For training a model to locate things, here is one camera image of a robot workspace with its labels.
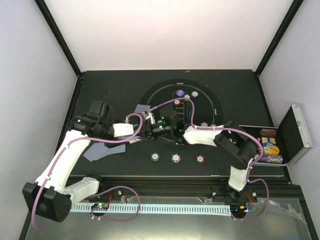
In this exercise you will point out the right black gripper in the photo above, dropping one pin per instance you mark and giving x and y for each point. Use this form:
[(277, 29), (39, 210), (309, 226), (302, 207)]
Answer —
[(148, 129)]

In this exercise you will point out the green chip stack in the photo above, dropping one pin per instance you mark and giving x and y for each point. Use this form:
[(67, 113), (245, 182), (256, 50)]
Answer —
[(155, 157)]

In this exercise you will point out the card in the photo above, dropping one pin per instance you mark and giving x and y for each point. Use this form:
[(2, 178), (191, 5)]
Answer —
[(140, 108)]

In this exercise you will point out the blue white chip stack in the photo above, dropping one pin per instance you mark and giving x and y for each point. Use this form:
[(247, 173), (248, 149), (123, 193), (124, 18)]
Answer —
[(176, 158)]

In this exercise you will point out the purple round blind button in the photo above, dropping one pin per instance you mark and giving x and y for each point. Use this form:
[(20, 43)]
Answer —
[(180, 93)]

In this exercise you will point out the blue chips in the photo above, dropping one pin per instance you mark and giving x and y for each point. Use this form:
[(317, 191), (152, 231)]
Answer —
[(204, 124), (195, 94)]

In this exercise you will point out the orange black chip stack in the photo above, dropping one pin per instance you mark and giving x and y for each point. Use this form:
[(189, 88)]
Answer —
[(200, 159)]

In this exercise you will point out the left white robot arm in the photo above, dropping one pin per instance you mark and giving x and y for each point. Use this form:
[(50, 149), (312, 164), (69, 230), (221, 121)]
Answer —
[(49, 196)]

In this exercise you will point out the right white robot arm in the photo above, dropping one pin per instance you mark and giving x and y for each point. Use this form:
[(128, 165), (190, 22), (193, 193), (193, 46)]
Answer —
[(239, 147)]

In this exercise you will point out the white card box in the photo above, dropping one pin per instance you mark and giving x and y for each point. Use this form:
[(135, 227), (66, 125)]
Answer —
[(135, 140)]

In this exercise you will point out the loose cards on table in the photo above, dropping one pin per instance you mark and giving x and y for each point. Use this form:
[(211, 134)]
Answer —
[(98, 151)]

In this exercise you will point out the round black poker mat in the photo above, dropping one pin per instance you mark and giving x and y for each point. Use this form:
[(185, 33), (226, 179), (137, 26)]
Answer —
[(207, 105)]

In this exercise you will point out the left circuit board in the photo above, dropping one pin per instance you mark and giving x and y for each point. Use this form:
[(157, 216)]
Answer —
[(100, 207)]

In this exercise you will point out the circuit board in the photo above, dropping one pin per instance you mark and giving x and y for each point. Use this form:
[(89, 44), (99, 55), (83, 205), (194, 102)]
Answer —
[(243, 208), (100, 207)]

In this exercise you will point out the right circuit board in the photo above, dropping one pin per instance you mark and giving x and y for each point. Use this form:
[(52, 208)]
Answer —
[(243, 208)]

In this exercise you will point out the brown chip row in case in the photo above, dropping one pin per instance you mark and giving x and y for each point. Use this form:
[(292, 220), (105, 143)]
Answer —
[(271, 133)]

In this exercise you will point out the boxed card deck in case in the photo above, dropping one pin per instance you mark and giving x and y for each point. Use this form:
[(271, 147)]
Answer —
[(268, 141)]

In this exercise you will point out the yellow round button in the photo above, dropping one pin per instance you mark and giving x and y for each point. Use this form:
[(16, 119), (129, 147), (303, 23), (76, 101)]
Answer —
[(273, 150)]

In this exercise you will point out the aluminium poker case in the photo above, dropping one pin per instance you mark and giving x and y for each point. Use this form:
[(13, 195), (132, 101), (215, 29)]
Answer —
[(292, 137)]

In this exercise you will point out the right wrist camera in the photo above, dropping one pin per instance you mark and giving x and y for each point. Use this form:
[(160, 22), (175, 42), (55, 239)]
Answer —
[(149, 116)]

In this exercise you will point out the white slotted cable duct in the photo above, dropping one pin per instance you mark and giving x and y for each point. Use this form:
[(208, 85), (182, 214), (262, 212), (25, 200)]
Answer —
[(167, 209)]

